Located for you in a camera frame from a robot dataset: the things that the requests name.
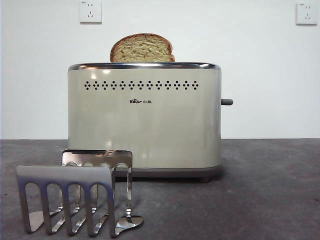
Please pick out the grey toaster lever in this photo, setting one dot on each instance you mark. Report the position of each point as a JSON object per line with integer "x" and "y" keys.
{"x": 227, "y": 102}

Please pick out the brown toast bread slice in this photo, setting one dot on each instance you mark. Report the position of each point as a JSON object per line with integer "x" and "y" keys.
{"x": 142, "y": 48}

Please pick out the cream two-slot toaster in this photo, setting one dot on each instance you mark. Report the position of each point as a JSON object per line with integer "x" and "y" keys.
{"x": 150, "y": 125}

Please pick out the shiny metal toast rack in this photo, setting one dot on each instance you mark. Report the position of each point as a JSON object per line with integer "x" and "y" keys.
{"x": 62, "y": 173}

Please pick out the white wall socket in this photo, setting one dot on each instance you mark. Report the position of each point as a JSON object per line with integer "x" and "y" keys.
{"x": 306, "y": 13}
{"x": 90, "y": 12}

